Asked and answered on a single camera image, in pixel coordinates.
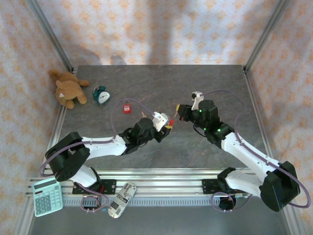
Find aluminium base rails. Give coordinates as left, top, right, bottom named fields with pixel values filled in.
left=26, top=168, right=293, bottom=196

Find green alarm clock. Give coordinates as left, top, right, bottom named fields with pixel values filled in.
left=92, top=85, right=111, bottom=106

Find white remote control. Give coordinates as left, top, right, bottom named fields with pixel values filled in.
left=108, top=182, right=137, bottom=219

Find brown teddy bear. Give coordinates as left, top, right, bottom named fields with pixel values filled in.
left=48, top=69, right=90, bottom=110

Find mint green calculator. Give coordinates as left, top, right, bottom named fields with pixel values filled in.
left=31, top=177, right=64, bottom=217

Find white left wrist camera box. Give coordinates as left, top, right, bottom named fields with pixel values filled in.
left=151, top=111, right=171, bottom=132

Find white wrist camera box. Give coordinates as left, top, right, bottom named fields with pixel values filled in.
left=151, top=111, right=171, bottom=132
left=191, top=91, right=204, bottom=111

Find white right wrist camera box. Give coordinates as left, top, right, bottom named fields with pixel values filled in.
left=191, top=91, right=204, bottom=111

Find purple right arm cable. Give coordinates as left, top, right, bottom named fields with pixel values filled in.
left=211, top=90, right=312, bottom=212

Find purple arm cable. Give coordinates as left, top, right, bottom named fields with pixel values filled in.
left=211, top=90, right=312, bottom=212
left=39, top=97, right=158, bottom=213

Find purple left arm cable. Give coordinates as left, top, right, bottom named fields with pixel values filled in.
left=39, top=97, right=158, bottom=213

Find aluminium side rail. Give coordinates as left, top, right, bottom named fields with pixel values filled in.
left=39, top=70, right=79, bottom=177
left=243, top=70, right=281, bottom=177

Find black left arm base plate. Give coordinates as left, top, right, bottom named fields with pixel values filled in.
left=72, top=179, right=116, bottom=195

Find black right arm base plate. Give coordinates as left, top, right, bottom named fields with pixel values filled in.
left=201, top=179, right=246, bottom=196

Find slotted grey cable duct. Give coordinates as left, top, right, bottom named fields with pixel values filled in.
left=62, top=197, right=214, bottom=208

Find aluminium frame post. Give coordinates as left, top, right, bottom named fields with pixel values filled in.
left=25, top=0, right=75, bottom=72
left=243, top=0, right=292, bottom=74

